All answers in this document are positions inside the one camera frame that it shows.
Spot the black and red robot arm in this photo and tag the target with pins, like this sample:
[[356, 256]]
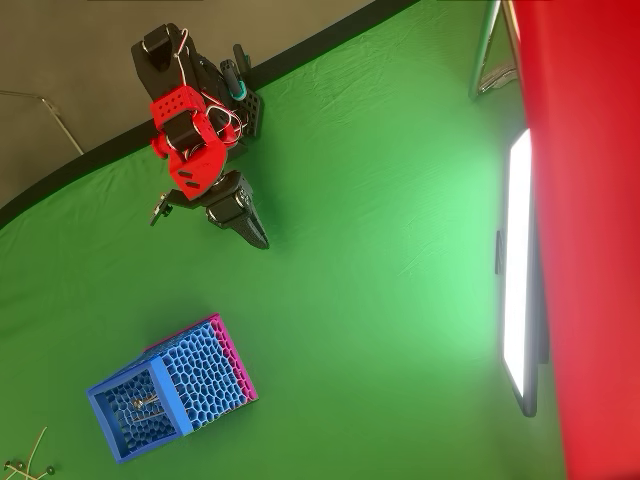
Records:
[[175, 105]]

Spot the blue and magenta mesh basket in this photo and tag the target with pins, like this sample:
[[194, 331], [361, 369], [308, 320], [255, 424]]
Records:
[[200, 370]]

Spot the green table cloth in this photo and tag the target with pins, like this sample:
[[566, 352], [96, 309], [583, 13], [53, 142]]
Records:
[[350, 200]]

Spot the black flat monitor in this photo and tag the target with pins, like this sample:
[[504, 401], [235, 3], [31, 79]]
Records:
[[517, 275]]

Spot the chrome tube stand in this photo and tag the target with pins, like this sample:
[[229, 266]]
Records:
[[482, 50]]

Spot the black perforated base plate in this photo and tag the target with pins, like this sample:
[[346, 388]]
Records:
[[250, 112]]

